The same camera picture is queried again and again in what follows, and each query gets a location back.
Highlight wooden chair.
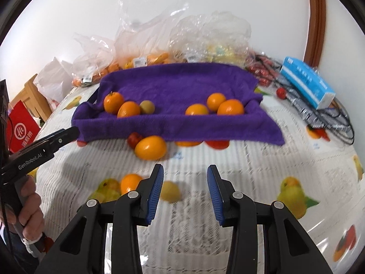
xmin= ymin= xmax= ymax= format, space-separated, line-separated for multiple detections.
xmin=11 ymin=74 xmax=53 ymax=123

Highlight blue tissue pack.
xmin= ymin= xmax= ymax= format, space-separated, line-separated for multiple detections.
xmin=281 ymin=56 xmax=336 ymax=110

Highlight black cord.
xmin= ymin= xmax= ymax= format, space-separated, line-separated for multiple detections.
xmin=0 ymin=114 xmax=15 ymax=247

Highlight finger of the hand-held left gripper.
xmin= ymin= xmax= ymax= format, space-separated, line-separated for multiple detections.
xmin=50 ymin=126 xmax=80 ymax=134
xmin=34 ymin=130 xmax=80 ymax=156

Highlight bag of red fruits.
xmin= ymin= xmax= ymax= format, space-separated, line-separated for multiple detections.
xmin=245 ymin=51 xmax=281 ymax=87

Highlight black cables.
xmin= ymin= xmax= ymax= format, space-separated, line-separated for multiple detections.
xmin=254 ymin=53 xmax=355 ymax=146

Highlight orange with green stem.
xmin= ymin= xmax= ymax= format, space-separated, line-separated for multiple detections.
xmin=103 ymin=92 xmax=125 ymax=114

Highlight red paper bag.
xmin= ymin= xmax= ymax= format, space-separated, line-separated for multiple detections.
xmin=8 ymin=100 xmax=40 ymax=153

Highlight clear plastic bag of oranges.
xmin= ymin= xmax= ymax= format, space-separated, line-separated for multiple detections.
xmin=71 ymin=32 xmax=117 ymax=88
xmin=114 ymin=0 xmax=190 ymax=69

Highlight crumpled clear bag yellow fruit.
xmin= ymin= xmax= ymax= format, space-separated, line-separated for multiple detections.
xmin=169 ymin=11 xmax=252 ymax=65

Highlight small brownish green fruit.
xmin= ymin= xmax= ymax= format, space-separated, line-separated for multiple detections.
xmin=139 ymin=100 xmax=155 ymax=115

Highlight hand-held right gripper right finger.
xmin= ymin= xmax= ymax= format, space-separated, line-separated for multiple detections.
xmin=207 ymin=165 xmax=333 ymax=274

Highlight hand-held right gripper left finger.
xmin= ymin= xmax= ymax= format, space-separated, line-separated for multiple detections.
xmin=34 ymin=163 xmax=165 ymax=274

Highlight person's left hand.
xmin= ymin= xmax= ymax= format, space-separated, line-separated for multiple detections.
xmin=0 ymin=174 xmax=44 ymax=245

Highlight brown wooden door frame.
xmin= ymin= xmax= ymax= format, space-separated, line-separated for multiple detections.
xmin=303 ymin=0 xmax=326 ymax=67

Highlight purple towel covered tray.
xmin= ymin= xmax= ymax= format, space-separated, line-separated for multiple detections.
xmin=71 ymin=63 xmax=286 ymax=146

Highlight grey patterned pouch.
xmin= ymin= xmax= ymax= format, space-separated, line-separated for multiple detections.
xmin=285 ymin=91 xmax=351 ymax=130

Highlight fruit printed tablecloth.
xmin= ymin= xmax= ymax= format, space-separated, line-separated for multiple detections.
xmin=29 ymin=86 xmax=365 ymax=274

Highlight small yellow fruit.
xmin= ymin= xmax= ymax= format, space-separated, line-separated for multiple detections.
xmin=160 ymin=181 xmax=181 ymax=203

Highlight white plastic bag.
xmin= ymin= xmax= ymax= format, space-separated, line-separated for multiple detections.
xmin=34 ymin=57 xmax=75 ymax=103

